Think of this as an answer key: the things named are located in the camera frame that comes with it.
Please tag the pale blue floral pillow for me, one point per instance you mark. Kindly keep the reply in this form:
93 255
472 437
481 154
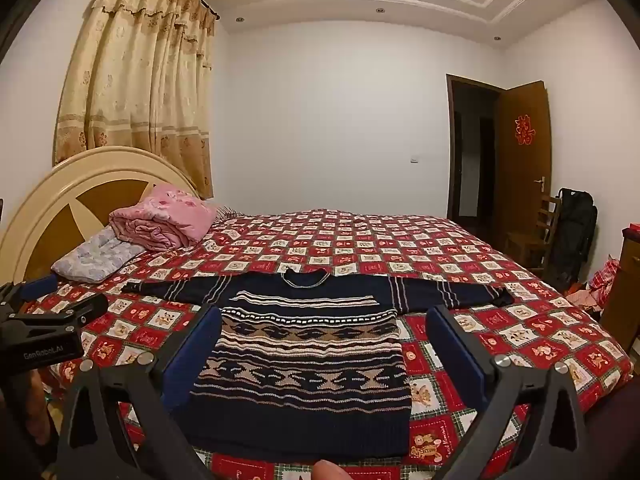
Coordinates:
92 260

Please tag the brown wooden door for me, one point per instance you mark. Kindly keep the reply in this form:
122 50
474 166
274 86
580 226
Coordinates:
522 190

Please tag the pink folded quilt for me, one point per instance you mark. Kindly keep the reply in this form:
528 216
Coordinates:
165 215

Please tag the person's right hand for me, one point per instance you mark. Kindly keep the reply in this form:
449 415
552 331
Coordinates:
328 471

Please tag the wooden chair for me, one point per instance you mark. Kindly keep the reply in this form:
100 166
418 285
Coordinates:
530 245

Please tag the red bear printed blanket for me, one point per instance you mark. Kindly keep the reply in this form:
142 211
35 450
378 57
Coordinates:
350 240

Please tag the cream and brown headboard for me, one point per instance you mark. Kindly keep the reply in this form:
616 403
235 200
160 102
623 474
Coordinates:
60 190

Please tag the dark brown door frame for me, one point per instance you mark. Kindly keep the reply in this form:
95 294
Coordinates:
452 150

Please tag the beige floral curtain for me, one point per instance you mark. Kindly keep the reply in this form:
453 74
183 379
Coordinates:
145 85

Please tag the person's left hand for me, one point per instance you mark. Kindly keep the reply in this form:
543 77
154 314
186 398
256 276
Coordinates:
37 395

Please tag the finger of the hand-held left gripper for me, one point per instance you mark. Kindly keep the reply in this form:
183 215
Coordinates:
87 310
40 286

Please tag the brown wooden cabinet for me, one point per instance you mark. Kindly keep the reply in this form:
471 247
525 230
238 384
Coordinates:
625 290

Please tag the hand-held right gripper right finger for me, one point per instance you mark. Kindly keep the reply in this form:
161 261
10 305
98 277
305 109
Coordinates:
457 355

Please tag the red paper door decoration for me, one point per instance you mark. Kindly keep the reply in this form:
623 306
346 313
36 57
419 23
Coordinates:
524 130

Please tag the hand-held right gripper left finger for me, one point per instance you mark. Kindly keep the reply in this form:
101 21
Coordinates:
196 355

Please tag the black bag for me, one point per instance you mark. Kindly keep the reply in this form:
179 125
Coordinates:
575 240

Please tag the navy patterned knit sweater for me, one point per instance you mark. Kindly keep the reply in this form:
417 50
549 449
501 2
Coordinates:
305 380

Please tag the red checkered cloth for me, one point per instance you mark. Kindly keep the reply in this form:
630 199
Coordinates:
602 280

